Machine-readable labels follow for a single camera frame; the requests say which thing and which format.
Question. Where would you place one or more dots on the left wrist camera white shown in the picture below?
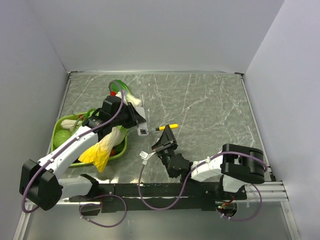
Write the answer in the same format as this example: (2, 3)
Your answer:
(120, 94)

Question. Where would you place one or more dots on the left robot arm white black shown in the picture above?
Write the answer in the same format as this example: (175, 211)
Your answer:
(41, 181)

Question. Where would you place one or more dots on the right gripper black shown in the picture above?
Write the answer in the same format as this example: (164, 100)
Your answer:
(167, 139)

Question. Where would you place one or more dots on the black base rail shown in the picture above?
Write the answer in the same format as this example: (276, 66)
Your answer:
(196, 195)

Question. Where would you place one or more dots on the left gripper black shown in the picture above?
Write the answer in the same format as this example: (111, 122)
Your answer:
(132, 122)

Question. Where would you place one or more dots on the round green cabbage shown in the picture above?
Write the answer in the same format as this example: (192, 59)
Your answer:
(60, 137)

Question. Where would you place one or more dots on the red tomato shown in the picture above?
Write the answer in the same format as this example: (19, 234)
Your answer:
(113, 152)

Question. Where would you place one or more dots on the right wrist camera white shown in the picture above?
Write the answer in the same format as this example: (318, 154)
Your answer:
(145, 156)

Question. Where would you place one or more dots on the green bok choy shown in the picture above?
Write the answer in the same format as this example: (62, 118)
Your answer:
(118, 85)

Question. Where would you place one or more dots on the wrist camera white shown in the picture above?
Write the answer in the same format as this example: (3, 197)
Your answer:
(120, 94)
(145, 156)

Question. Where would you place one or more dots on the white remote control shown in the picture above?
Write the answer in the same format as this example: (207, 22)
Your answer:
(142, 127)

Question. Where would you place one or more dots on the green plastic basket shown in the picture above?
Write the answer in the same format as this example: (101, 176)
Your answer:
(80, 117)

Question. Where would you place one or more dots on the white radish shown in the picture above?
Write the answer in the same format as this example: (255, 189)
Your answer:
(68, 124)

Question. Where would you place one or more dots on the green lettuce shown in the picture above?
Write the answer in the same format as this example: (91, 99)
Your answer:
(121, 133)

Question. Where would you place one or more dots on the napa cabbage yellow white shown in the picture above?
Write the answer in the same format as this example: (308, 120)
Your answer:
(99, 154)

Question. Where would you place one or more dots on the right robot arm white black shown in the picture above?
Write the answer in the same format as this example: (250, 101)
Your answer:
(236, 165)

